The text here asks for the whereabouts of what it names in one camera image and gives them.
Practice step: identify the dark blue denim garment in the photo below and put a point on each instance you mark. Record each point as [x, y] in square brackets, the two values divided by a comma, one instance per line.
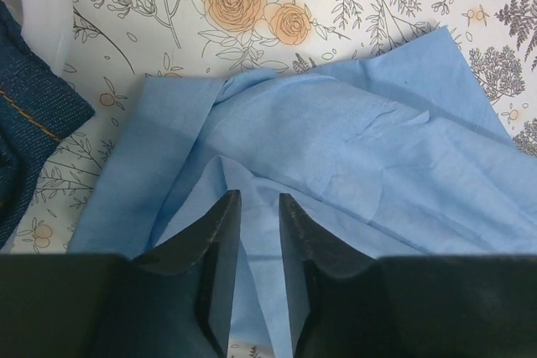
[38, 111]

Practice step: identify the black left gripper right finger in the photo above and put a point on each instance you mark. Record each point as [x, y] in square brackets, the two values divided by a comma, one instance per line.
[343, 303]

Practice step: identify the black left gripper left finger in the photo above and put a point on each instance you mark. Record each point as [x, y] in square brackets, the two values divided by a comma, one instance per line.
[173, 301]

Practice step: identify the light blue long sleeve shirt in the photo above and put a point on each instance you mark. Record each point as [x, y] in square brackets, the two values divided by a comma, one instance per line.
[397, 155]

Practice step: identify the floral patterned table mat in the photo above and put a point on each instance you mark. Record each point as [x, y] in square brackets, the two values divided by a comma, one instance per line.
[118, 44]

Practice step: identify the white perforated laundry basket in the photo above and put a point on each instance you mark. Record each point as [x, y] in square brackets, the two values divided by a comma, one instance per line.
[46, 28]

